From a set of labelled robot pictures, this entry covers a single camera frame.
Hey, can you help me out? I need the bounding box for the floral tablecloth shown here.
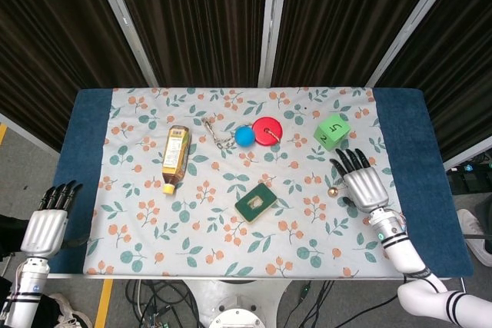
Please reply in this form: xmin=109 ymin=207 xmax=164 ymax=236
xmin=82 ymin=87 xmax=408 ymax=279

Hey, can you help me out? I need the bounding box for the white shoe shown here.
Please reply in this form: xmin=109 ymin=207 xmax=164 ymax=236
xmin=456 ymin=208 xmax=492 ymax=263
xmin=48 ymin=292 xmax=95 ymax=328

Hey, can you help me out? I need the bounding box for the dark screen panel white frame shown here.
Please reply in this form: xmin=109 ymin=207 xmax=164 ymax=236
xmin=257 ymin=0 xmax=458 ymax=89
xmin=88 ymin=0 xmax=280 ymax=89
xmin=0 ymin=0 xmax=158 ymax=154
xmin=368 ymin=0 xmax=492 ymax=170

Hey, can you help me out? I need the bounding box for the green numbered cube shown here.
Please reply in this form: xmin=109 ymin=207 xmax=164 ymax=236
xmin=314 ymin=114 xmax=351 ymax=151

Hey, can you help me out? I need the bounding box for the braided beige rope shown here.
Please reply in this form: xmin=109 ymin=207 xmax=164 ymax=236
xmin=202 ymin=117 xmax=281 ymax=150

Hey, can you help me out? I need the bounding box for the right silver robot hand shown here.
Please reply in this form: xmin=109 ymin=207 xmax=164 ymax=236
xmin=331 ymin=147 xmax=390 ymax=214

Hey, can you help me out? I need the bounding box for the black floor cable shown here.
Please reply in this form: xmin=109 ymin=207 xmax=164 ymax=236
xmin=295 ymin=280 xmax=403 ymax=328
xmin=125 ymin=280 xmax=193 ymax=328

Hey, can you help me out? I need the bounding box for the amber tea bottle yellow cap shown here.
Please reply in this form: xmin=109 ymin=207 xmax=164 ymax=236
xmin=161 ymin=124 xmax=191 ymax=195

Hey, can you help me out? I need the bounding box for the blue table mat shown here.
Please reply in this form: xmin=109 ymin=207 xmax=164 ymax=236
xmin=48 ymin=88 xmax=474 ymax=278

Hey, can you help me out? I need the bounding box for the blue ball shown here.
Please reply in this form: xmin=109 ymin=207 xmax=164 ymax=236
xmin=234 ymin=124 xmax=256 ymax=147

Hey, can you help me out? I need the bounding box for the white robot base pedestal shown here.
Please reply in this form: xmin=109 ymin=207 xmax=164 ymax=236
xmin=184 ymin=280 xmax=293 ymax=328

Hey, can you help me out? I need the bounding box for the green yellow sponge with hole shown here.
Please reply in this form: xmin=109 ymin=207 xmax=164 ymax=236
xmin=234 ymin=184 xmax=278 ymax=225

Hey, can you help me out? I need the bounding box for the red disc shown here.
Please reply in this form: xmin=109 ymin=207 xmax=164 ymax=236
xmin=251 ymin=116 xmax=284 ymax=147

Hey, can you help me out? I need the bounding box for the black electronics box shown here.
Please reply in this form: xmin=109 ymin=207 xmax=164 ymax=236
xmin=447 ymin=161 xmax=492 ymax=198

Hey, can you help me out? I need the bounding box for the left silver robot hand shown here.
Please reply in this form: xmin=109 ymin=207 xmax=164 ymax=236
xmin=18 ymin=180 xmax=84 ymax=259

